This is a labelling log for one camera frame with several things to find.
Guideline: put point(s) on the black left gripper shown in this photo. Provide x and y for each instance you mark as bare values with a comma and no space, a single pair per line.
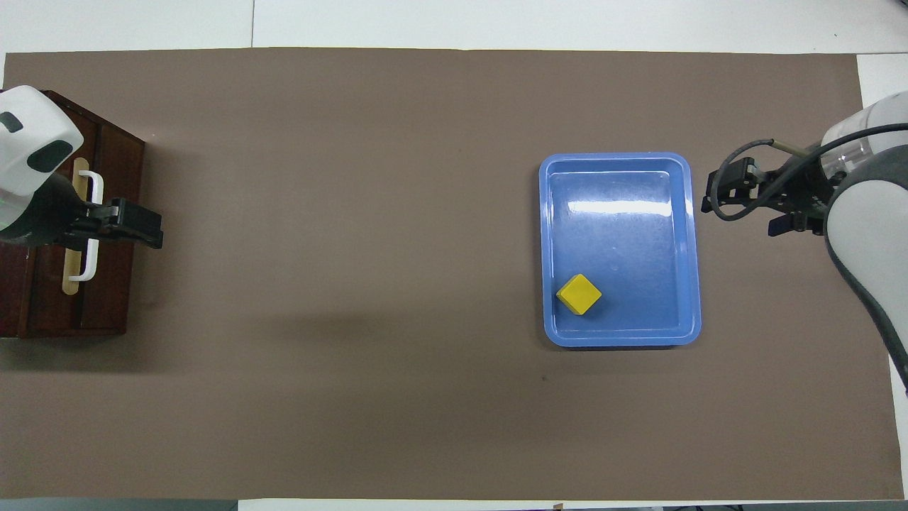
135,223

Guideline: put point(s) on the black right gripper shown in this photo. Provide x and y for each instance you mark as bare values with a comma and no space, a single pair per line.
798,199

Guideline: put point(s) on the dark wooden drawer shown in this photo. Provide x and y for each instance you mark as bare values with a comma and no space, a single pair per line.
113,284

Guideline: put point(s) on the yellow cube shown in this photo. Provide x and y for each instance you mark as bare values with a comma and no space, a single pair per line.
579,294

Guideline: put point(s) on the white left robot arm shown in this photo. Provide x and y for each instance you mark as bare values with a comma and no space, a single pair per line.
28,121

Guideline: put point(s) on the dark wooden drawer cabinet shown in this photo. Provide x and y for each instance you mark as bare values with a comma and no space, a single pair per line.
10,298

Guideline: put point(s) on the blue plastic tray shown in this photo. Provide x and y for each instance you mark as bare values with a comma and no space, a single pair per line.
624,234

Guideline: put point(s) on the brown paper table mat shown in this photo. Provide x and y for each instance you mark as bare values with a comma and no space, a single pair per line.
390,284

